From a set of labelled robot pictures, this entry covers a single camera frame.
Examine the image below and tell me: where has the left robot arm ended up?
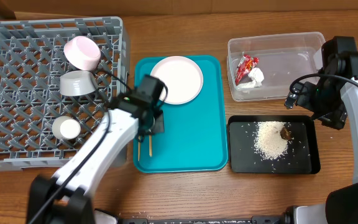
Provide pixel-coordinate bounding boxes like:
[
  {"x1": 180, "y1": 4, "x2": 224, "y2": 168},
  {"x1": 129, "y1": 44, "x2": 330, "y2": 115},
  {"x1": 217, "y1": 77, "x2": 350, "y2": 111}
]
[{"x1": 26, "y1": 75, "x2": 168, "y2": 223}]

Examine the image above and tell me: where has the grey bowl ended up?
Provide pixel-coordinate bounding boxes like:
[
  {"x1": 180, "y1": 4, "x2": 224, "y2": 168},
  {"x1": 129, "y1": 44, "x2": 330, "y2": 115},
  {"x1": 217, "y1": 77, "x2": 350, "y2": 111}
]
[{"x1": 60, "y1": 70, "x2": 98, "y2": 96}]

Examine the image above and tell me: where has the grey dish rack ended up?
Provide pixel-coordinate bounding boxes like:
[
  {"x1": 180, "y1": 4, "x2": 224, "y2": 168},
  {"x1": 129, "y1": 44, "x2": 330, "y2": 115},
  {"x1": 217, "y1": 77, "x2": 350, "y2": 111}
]
[{"x1": 0, "y1": 17, "x2": 131, "y2": 171}]

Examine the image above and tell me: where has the white napkin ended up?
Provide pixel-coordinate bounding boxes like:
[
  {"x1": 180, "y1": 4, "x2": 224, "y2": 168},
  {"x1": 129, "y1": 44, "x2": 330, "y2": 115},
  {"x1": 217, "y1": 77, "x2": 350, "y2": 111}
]
[{"x1": 237, "y1": 67, "x2": 264, "y2": 90}]

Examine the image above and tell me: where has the teal serving tray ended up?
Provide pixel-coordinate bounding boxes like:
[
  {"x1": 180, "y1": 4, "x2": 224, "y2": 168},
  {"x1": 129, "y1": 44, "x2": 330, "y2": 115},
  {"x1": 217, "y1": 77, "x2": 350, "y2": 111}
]
[{"x1": 133, "y1": 55, "x2": 228, "y2": 173}]

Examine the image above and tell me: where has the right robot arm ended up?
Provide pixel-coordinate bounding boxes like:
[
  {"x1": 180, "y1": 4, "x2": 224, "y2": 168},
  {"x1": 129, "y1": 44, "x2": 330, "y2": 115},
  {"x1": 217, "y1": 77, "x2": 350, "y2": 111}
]
[{"x1": 281, "y1": 50, "x2": 358, "y2": 223}]

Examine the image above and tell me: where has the clear plastic bin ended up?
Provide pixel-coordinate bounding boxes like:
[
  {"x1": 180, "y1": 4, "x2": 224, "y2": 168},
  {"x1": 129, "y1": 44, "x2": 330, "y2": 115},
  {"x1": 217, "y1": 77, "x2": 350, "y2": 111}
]
[{"x1": 227, "y1": 32, "x2": 325, "y2": 102}]

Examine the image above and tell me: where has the large white plate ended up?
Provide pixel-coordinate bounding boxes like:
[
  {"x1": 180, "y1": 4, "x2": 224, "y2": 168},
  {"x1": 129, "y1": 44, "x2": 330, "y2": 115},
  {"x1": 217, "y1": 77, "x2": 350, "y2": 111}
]
[{"x1": 150, "y1": 56, "x2": 203, "y2": 105}]

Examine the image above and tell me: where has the small white plate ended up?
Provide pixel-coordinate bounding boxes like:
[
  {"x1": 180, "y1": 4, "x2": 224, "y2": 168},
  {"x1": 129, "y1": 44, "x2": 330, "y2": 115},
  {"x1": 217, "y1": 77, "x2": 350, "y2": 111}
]
[{"x1": 63, "y1": 36, "x2": 101, "y2": 71}]

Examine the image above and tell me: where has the pile of rice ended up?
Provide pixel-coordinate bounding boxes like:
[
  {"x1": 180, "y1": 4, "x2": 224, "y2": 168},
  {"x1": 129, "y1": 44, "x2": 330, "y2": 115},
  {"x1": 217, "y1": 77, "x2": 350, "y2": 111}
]
[{"x1": 254, "y1": 121, "x2": 288, "y2": 160}]

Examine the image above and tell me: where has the white cup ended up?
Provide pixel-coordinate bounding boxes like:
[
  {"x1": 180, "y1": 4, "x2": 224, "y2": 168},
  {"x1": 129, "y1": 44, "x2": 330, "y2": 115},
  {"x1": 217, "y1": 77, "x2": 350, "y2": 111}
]
[{"x1": 52, "y1": 116, "x2": 81, "y2": 140}]

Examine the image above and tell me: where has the wooden chopstick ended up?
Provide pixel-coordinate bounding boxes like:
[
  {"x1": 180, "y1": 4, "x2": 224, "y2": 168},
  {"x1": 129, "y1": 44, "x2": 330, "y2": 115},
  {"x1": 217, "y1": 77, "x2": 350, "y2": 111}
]
[
  {"x1": 137, "y1": 139, "x2": 141, "y2": 161},
  {"x1": 149, "y1": 135, "x2": 153, "y2": 157}
]

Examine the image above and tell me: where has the black tray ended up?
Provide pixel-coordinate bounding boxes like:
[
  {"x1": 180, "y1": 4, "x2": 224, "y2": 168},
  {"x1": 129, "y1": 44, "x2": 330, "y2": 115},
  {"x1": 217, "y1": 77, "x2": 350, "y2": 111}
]
[{"x1": 227, "y1": 115, "x2": 321, "y2": 174}]

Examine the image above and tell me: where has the red snack wrapper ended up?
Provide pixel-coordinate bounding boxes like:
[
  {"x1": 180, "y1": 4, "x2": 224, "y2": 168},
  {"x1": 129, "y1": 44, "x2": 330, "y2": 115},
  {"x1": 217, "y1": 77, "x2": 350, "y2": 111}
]
[{"x1": 235, "y1": 53, "x2": 259, "y2": 85}]

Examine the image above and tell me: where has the brown food scrap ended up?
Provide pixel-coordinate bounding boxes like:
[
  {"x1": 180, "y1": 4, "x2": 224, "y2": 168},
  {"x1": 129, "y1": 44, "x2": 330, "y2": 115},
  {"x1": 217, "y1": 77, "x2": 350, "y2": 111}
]
[{"x1": 280, "y1": 127, "x2": 292, "y2": 141}]

